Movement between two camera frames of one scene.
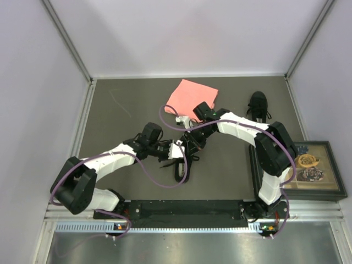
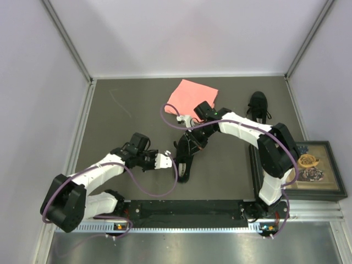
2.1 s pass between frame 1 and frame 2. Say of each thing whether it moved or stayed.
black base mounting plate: stayed
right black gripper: stayed
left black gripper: moved
